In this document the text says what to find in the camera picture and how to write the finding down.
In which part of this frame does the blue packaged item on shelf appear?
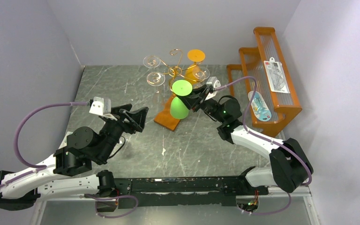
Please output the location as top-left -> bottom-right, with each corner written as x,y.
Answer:
251,91 -> 272,122

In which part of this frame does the small blue white packet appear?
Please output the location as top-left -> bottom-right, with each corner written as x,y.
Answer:
59,131 -> 73,149

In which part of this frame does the orange wooden tiered shelf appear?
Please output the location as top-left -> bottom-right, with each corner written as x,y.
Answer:
226,27 -> 302,137

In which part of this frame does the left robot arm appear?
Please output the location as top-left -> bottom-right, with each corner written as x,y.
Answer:
0,97 -> 149,211

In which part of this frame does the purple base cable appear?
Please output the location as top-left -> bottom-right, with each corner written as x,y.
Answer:
83,194 -> 140,219
239,192 -> 293,216

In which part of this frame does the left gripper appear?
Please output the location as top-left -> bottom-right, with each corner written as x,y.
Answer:
99,104 -> 150,163

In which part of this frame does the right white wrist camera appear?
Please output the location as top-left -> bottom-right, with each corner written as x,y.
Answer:
205,76 -> 221,100

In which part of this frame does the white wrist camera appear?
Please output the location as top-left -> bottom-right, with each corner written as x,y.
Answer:
89,97 -> 112,118
205,76 -> 221,100

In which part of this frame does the orange plastic goblet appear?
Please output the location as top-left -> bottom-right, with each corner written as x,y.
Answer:
184,49 -> 205,84

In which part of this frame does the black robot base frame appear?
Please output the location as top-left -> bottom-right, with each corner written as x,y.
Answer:
88,170 -> 269,209

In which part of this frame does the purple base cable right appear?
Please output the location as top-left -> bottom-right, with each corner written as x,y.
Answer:
239,192 -> 293,216

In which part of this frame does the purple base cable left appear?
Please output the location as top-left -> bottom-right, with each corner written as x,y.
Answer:
83,194 -> 140,219

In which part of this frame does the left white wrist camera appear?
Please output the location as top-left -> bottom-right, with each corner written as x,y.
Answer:
89,97 -> 112,118

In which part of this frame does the gold wire wine glass rack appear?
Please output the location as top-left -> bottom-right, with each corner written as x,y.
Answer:
149,49 -> 202,87

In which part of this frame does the green plastic goblet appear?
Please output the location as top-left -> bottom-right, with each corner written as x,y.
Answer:
170,80 -> 193,120

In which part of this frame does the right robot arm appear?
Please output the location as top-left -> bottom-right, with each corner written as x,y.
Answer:
178,85 -> 314,195

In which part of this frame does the white packaged item on shelf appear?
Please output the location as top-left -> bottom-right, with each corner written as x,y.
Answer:
263,57 -> 290,94

